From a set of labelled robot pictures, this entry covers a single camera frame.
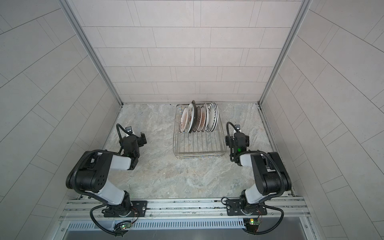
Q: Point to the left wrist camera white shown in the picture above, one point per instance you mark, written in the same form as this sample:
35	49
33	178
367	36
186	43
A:
129	131

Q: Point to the orange pattern plate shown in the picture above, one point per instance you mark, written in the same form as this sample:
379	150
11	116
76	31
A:
202	122
207	117

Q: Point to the orange sunburst plate front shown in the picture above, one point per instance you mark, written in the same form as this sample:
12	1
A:
197	120

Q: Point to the corner aluminium profile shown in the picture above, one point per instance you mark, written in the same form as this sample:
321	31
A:
88	47
287	44

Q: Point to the white watermelon pattern plate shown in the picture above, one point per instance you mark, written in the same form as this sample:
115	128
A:
184	119

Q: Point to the right corner aluminium profile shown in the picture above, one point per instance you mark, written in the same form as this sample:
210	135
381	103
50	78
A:
287	44

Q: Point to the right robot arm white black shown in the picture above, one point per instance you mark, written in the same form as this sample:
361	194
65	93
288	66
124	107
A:
271	177

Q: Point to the left corner aluminium profile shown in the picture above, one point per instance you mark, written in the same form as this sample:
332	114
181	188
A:
88	47

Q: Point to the circuit board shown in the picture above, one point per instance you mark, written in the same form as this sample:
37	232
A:
251	225
122	228

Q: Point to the right circuit board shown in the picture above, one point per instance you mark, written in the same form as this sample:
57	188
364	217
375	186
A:
251	225

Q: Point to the metal wire dish rack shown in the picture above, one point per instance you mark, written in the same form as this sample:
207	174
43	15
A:
200	144

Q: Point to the black white striped plate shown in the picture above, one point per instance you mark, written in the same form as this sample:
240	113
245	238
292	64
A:
212	116

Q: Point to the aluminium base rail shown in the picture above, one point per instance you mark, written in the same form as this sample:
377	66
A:
212	208

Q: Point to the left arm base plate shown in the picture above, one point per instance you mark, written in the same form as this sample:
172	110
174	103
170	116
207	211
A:
134	209

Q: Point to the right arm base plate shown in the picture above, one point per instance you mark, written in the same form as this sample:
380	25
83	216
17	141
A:
235	207

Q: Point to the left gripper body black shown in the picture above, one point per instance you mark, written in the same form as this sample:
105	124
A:
139	143

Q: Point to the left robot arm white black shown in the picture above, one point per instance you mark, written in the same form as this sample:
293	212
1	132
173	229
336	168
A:
90	175

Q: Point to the left circuit board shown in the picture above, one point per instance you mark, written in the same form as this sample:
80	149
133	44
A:
122	228

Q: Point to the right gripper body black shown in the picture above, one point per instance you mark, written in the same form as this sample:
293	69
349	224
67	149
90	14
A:
232	142

